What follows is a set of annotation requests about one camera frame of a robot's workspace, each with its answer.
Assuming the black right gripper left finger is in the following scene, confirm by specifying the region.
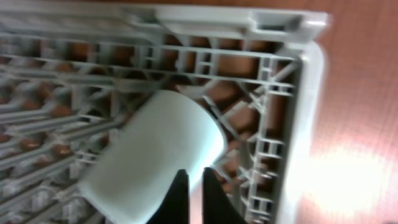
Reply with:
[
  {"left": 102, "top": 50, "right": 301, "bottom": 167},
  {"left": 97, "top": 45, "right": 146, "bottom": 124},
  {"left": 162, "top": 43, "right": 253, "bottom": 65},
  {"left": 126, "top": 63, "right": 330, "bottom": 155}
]
[{"left": 147, "top": 169, "right": 190, "bottom": 224}]

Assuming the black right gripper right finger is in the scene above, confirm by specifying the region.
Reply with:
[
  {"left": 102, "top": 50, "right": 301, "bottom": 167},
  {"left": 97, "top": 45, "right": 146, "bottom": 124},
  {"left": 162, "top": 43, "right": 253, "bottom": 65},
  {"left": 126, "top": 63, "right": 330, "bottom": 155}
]
[{"left": 202, "top": 167, "right": 247, "bottom": 224}]

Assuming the light blue cup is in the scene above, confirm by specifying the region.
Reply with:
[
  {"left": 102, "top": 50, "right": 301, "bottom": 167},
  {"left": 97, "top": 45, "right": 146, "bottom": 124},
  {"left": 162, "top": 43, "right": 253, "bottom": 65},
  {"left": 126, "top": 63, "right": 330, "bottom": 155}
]
[{"left": 78, "top": 90, "right": 227, "bottom": 223}]

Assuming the grey dishwasher rack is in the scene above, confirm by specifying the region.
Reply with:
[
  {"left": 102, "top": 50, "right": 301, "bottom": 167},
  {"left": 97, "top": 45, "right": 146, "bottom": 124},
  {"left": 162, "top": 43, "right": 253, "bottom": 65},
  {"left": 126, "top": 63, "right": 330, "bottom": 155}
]
[{"left": 1, "top": 1, "right": 328, "bottom": 223}]

